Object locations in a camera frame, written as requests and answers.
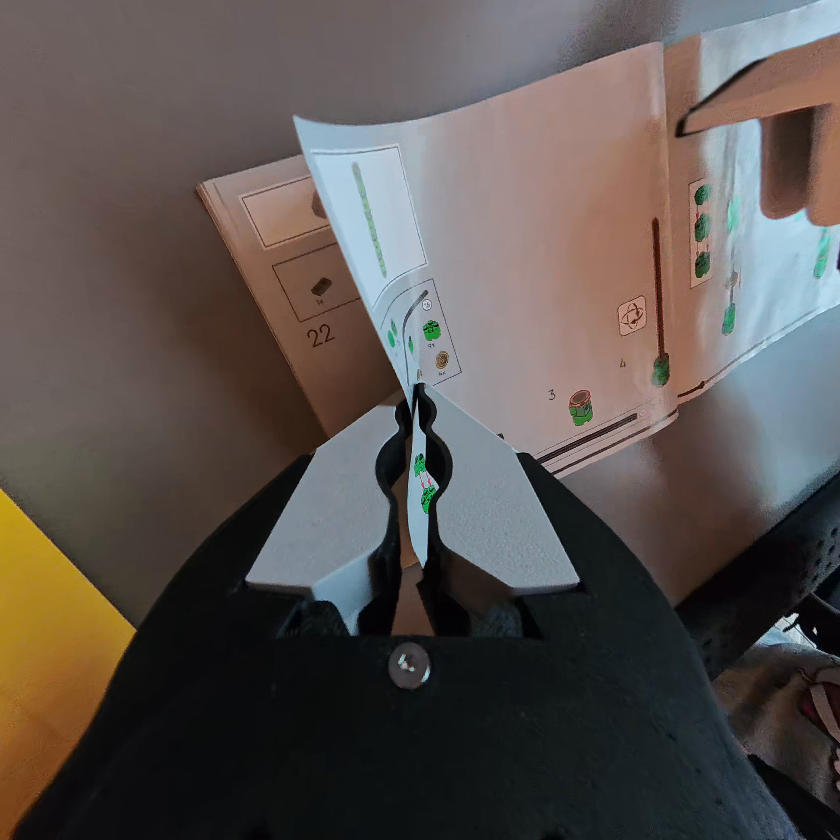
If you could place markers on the black textured bar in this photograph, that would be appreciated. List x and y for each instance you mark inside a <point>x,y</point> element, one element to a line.
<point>774,577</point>

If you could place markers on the grey desk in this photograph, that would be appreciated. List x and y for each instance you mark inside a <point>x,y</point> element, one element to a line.
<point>131,262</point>

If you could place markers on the person's grey printed clothing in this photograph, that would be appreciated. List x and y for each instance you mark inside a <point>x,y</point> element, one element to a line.
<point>761,695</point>

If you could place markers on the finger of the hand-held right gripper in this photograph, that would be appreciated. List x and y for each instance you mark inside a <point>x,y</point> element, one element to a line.
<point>800,98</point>

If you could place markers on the yellow plastic bin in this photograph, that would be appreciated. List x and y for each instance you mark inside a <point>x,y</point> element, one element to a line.
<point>46,656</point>

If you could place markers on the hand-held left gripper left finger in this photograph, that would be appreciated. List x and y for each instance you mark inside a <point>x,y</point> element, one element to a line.
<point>321,518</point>

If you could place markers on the brick set instruction booklet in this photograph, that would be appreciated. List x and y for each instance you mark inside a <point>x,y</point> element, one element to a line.
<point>525,229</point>

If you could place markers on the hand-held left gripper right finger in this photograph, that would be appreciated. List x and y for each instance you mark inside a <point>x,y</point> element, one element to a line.
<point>499,525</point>

